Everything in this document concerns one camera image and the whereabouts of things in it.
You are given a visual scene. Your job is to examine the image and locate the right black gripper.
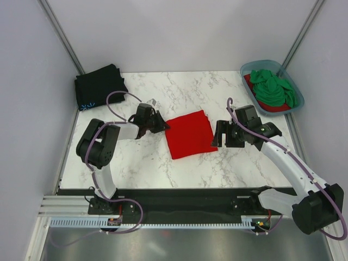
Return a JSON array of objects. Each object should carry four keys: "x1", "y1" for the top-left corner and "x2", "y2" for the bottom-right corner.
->
[{"x1": 210, "y1": 120, "x2": 247, "y2": 148}]

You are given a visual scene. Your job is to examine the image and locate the red t shirt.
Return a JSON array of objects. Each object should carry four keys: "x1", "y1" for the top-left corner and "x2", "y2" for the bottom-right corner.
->
[
  {"x1": 165, "y1": 110, "x2": 218, "y2": 160},
  {"x1": 244, "y1": 74, "x2": 291, "y2": 113}
]

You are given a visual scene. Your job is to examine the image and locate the blue plastic basin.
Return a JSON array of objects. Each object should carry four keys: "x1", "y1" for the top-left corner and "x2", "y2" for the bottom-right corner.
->
[{"x1": 240, "y1": 60, "x2": 305, "y2": 116}]

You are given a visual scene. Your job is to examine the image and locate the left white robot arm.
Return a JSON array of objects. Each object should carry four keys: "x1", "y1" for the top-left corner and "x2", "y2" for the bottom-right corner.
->
[{"x1": 76, "y1": 103, "x2": 170, "y2": 214}]

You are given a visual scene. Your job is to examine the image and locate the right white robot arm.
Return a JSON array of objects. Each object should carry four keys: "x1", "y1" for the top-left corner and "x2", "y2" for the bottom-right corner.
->
[{"x1": 212, "y1": 100, "x2": 347, "y2": 240}]

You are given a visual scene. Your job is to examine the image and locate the red t shirt in basin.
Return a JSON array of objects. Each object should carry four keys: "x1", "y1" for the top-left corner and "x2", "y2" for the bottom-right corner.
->
[{"x1": 244, "y1": 74, "x2": 291, "y2": 113}]

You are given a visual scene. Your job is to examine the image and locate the green t shirt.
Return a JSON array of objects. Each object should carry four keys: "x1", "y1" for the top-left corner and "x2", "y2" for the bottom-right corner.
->
[{"x1": 250, "y1": 69, "x2": 299, "y2": 108}]

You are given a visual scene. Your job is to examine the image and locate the folded black t shirt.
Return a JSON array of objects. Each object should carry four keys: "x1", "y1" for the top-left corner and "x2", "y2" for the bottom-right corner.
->
[{"x1": 74, "y1": 64, "x2": 128, "y2": 111}]

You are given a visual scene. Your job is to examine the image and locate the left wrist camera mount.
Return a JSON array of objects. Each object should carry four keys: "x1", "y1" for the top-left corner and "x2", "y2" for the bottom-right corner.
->
[{"x1": 146, "y1": 98, "x2": 157, "y2": 107}]

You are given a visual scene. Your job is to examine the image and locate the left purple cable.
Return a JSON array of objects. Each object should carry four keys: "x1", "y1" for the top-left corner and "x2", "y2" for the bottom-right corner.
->
[{"x1": 84, "y1": 91, "x2": 144, "y2": 234}]

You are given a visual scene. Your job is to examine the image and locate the purple cable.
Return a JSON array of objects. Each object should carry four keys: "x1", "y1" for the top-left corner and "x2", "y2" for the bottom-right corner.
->
[
  {"x1": 226, "y1": 98, "x2": 345, "y2": 241},
  {"x1": 84, "y1": 91, "x2": 144, "y2": 234}
]

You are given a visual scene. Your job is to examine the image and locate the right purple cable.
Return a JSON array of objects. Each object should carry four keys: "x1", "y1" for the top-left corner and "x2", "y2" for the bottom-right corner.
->
[{"x1": 226, "y1": 98, "x2": 345, "y2": 241}]

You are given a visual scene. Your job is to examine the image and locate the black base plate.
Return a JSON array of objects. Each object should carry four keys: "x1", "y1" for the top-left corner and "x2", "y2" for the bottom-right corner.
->
[{"x1": 87, "y1": 187, "x2": 300, "y2": 225}]

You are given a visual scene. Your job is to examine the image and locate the white slotted cable duct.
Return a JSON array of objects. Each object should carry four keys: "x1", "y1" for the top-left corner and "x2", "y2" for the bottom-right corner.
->
[{"x1": 49, "y1": 216, "x2": 264, "y2": 229}]

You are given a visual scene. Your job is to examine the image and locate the aluminium rail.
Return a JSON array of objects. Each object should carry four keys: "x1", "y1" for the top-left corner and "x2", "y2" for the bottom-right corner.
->
[{"x1": 38, "y1": 194, "x2": 93, "y2": 218}]

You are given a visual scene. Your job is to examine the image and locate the left aluminium frame post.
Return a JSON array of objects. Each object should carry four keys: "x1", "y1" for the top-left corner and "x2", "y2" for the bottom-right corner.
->
[{"x1": 38, "y1": 0, "x2": 85, "y2": 74}]

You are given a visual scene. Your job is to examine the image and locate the aluminium frame post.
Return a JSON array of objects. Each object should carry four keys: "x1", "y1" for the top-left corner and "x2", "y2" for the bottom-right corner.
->
[
  {"x1": 38, "y1": 0, "x2": 85, "y2": 74},
  {"x1": 282, "y1": 0, "x2": 326, "y2": 70}
]

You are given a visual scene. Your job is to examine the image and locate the right aluminium frame post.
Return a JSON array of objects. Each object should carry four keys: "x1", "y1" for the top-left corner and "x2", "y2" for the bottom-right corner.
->
[{"x1": 282, "y1": 0, "x2": 326, "y2": 70}]

